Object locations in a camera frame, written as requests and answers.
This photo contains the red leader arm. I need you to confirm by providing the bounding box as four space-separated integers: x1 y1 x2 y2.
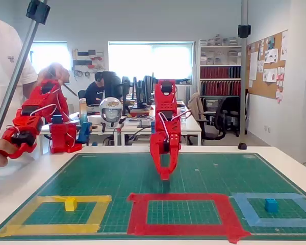
1 79 84 159

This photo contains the person's left forearm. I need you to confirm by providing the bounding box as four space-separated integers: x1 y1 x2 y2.
20 76 43 100

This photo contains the red tape square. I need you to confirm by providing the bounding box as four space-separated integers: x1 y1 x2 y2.
126 192 252 244

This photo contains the yellow cube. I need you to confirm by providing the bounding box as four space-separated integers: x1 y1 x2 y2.
64 197 78 212

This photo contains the blue cube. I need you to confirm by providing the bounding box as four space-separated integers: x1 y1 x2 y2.
264 198 279 213

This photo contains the blue tape square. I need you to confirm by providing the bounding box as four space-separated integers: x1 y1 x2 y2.
228 192 306 228

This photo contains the yellow tape square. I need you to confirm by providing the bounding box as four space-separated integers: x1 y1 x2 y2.
0 194 113 238

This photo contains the person's left hand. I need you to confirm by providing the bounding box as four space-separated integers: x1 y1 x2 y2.
36 62 71 88

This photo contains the white office desk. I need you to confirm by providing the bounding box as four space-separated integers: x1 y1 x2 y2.
121 101 202 146
39 119 123 148

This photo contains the beige jacket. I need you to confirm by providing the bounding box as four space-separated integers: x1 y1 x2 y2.
188 92 205 120

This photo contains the black mesh office chair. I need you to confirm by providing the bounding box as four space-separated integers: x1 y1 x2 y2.
191 96 227 146

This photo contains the green cutting mat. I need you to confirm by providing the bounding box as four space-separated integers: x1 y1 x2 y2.
0 152 306 241

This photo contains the black computer monitor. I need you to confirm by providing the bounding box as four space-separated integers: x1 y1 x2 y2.
132 76 143 109
142 72 156 107

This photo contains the white helmet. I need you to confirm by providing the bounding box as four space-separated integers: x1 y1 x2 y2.
99 97 123 128

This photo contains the large bright window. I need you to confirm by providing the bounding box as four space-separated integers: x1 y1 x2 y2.
108 41 195 84

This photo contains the white shelf with binders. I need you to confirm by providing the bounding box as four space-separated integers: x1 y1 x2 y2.
198 38 243 97

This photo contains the black high-back office chair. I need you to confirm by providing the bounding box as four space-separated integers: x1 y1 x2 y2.
101 71 123 102

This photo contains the seated person dark shirt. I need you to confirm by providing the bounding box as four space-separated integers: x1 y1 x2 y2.
85 71 108 107

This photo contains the orange blue drink bottle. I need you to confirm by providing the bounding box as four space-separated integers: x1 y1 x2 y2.
78 98 89 126

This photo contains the vertical grey pole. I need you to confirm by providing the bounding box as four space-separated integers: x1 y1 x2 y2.
240 0 249 136

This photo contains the cork pin board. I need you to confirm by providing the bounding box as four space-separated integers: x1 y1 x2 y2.
246 30 289 101

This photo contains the black pole clamp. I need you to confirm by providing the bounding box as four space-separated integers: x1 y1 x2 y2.
25 0 52 26
237 24 252 39

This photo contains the small bright window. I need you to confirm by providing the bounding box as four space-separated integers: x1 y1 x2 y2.
30 41 69 84

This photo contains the tilted silver metal pole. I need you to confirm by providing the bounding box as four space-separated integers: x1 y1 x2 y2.
0 0 48 158

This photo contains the white shirt person torso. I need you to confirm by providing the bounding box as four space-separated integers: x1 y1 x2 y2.
0 15 39 189

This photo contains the white gripper servo cable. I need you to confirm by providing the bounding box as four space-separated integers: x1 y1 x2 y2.
157 112 170 140

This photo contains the looping wrist servo cable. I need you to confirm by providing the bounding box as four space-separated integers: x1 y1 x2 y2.
173 109 192 124

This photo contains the wall tool rack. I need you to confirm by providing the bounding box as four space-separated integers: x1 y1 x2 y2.
71 48 105 77

